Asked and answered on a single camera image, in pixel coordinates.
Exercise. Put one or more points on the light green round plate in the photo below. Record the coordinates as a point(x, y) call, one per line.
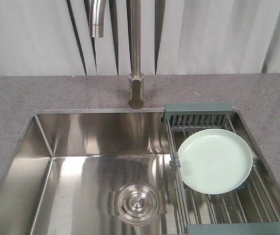
point(215, 161)

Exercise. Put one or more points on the teal roll-up drying rack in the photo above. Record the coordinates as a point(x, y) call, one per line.
point(253, 208)

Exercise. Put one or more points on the stainless steel faucet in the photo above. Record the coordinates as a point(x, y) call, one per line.
point(136, 77)

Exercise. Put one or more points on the round steel sink drain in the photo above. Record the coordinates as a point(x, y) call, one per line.
point(137, 204)

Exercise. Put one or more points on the stainless steel sink basin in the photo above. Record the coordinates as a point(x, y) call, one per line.
point(67, 162)

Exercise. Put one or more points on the white pleated curtain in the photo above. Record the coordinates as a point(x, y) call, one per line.
point(51, 37)

